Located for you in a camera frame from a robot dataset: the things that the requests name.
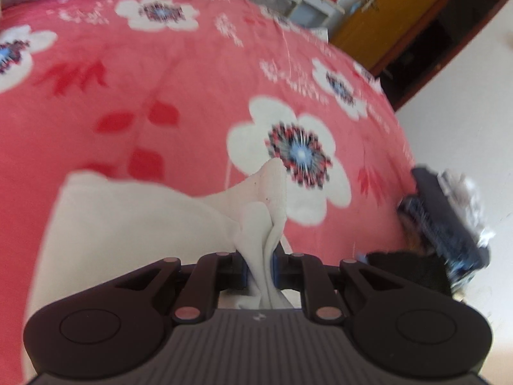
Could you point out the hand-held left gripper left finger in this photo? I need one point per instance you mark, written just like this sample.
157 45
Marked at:
236 274

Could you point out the wooden door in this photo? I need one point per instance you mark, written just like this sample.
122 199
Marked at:
400 12

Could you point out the red floral blanket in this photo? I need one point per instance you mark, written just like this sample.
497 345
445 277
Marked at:
160 68

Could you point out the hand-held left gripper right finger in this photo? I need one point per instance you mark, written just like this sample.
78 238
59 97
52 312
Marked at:
280 272

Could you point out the white crumpled garment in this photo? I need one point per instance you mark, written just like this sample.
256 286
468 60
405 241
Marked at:
469 196

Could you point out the blue jeans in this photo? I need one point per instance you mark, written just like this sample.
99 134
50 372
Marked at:
411 208

